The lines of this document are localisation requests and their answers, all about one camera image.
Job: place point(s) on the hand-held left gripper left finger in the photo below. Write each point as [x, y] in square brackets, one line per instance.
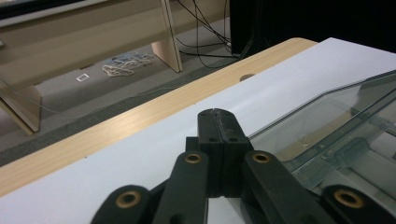
[211, 140]

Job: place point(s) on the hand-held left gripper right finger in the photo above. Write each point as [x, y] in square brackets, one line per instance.
[233, 143]

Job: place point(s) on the translucent grey compartment box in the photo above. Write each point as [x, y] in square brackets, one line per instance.
[327, 124]

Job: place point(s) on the white table cover sheet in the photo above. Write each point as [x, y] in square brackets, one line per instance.
[124, 161]

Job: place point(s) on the black curtain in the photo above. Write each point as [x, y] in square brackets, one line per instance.
[311, 21]

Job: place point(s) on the wooden furniture frame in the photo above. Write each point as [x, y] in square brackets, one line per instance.
[77, 40]

